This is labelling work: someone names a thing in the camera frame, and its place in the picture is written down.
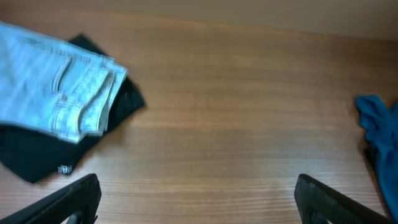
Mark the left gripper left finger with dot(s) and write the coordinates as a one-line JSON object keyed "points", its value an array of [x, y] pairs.
{"points": [[76, 203]]}

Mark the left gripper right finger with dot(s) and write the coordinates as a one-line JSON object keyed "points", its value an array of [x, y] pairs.
{"points": [[319, 203]]}

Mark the light blue denim shorts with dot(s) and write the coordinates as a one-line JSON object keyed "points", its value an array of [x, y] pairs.
{"points": [[54, 87]]}

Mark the folded black garment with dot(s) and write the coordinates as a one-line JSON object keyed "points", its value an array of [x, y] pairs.
{"points": [[33, 155]]}

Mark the dark blue t-shirt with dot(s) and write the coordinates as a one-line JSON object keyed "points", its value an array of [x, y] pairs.
{"points": [[380, 125]]}

